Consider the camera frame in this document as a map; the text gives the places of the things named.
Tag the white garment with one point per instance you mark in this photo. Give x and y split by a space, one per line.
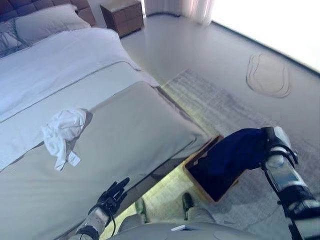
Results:
62 127

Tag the bright window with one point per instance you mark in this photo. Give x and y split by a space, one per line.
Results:
275 25

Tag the large bed grey cover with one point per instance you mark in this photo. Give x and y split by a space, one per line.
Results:
125 125

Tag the dark bed base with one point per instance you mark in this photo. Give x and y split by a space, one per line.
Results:
160 171

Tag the silver robot leg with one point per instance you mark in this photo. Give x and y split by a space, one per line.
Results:
200 215
130 221

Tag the grey patterned cushion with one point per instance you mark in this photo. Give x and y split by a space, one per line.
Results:
7 37

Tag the white duvet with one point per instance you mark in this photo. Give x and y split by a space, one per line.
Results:
62 57

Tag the plain grey pillow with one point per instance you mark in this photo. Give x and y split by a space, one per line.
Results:
47 25

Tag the dark right robot foot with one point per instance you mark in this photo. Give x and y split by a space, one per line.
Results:
187 202

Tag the grey robot torso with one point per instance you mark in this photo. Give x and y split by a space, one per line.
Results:
155 232

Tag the dark robot foot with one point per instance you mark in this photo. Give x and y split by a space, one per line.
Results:
140 207
187 202

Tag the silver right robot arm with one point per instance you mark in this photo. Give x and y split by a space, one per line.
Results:
290 180

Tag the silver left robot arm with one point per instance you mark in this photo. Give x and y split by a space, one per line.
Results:
95 220

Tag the large grey streaked rug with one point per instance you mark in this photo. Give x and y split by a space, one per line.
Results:
237 112

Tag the silver left robot leg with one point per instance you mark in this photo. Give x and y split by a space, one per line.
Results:
130 221

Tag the small oval beige rug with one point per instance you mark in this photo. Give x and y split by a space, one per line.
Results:
268 75

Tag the dark navy garment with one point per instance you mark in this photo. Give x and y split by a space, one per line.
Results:
232 152

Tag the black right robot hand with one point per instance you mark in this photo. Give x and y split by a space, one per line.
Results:
277 140

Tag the brown wooden nightstand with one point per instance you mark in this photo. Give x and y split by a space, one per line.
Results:
125 17

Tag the white blue torso label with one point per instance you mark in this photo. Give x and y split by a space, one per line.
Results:
183 227

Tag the dark left robot foot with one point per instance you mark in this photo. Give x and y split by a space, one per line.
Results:
140 207

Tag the white sheer curtain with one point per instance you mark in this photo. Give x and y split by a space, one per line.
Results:
175 7

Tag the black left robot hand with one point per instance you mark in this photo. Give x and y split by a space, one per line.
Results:
112 196

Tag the silver right robot leg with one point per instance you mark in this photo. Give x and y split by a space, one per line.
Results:
200 215

